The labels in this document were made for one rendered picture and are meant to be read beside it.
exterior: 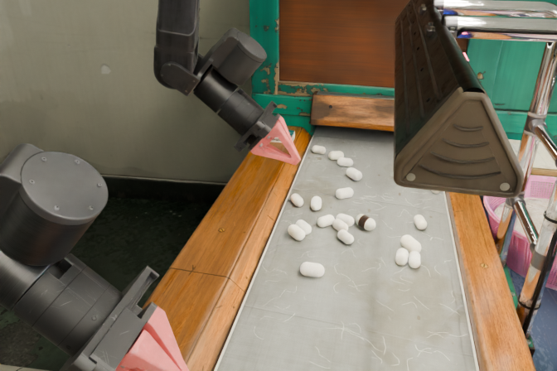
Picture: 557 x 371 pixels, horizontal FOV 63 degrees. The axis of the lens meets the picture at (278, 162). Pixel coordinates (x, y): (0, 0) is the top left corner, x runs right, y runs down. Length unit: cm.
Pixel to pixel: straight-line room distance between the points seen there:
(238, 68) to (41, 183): 43
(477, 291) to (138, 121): 181
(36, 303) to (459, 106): 32
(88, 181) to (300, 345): 36
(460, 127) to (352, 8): 81
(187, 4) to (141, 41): 144
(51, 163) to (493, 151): 29
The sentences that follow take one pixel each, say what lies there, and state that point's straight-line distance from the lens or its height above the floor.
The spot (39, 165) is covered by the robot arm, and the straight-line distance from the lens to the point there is 34.
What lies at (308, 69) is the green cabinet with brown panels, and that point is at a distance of 112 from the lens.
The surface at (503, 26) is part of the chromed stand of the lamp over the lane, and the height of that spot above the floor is 111.
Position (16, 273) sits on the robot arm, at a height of 98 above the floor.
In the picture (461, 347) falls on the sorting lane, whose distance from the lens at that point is 64.
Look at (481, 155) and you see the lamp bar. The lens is 31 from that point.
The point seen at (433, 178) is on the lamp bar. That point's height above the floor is 105.
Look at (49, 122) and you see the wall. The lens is 247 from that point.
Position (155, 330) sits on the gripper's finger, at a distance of 39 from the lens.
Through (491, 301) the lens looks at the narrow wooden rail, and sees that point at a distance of 68.
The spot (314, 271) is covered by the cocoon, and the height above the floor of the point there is 76.
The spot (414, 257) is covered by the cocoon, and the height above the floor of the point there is 76.
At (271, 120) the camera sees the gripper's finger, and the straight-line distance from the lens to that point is 72.
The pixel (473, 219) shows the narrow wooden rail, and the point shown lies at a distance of 84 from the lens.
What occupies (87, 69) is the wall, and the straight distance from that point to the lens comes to 226.
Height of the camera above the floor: 119
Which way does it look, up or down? 26 degrees down
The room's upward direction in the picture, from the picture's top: straight up
